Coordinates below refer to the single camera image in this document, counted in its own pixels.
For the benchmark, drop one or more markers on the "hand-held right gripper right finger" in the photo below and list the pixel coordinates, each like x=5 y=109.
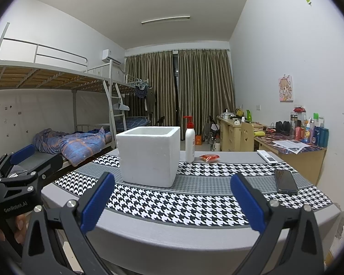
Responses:
x=248 y=203

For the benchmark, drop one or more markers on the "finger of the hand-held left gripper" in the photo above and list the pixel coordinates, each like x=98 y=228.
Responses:
x=21 y=153
x=46 y=166

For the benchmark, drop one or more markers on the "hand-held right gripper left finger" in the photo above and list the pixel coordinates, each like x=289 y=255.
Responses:
x=99 y=203

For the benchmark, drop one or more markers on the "white foam box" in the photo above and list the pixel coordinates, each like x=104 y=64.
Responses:
x=147 y=160

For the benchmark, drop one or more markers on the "person's left hand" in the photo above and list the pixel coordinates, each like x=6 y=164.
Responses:
x=21 y=226

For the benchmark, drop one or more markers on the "blue plaid quilt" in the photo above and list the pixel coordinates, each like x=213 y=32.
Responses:
x=74 y=146

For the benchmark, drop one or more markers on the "black smartphone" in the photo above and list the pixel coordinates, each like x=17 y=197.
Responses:
x=286 y=181

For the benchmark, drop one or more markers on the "white remote control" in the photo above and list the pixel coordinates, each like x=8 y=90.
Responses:
x=268 y=157

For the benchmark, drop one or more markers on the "red snack packet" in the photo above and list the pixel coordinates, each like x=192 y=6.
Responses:
x=209 y=157

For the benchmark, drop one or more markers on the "white thermos bottle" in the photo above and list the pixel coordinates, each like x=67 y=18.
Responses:
x=217 y=146

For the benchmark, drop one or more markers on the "wooden chair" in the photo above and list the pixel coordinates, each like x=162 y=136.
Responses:
x=247 y=137

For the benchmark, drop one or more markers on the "wooden desk with patterned cover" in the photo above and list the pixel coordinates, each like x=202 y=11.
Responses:
x=301 y=163

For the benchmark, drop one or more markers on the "wooden desk with drawers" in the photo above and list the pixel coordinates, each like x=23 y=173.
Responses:
x=229 y=136

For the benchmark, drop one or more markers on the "printed paper sheets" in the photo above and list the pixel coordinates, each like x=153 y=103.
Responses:
x=291 y=146

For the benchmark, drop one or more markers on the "houndstooth tablecloth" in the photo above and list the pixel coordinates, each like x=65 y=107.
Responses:
x=175 y=203

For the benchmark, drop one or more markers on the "orange container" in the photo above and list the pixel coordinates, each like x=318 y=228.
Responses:
x=198 y=140

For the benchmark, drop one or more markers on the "white metal bunk bed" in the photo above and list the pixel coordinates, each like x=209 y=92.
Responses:
x=46 y=76
x=132 y=123

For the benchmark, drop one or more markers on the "white pump bottle red top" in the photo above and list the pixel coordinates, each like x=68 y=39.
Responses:
x=190 y=146

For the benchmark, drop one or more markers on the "black headphones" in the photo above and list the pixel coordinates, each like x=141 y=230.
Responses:
x=282 y=127

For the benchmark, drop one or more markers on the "white rice cooker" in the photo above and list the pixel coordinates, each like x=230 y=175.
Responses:
x=227 y=115

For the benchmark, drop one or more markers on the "cluster of toiletry bottles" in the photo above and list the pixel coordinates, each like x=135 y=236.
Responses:
x=312 y=131

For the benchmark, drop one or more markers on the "hanging dark clothes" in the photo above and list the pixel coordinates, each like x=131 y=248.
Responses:
x=144 y=97

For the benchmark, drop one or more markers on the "brown curtain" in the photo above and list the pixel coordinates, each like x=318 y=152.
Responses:
x=157 y=83
x=206 y=86

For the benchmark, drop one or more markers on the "white air conditioner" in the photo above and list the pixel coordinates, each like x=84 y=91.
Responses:
x=111 y=56

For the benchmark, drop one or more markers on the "ceiling tube light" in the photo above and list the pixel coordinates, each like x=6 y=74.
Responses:
x=165 y=20

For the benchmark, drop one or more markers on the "pink cartoon wall poster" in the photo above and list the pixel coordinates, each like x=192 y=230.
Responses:
x=286 y=88

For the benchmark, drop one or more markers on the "green wall hook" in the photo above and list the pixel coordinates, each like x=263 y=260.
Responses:
x=308 y=2

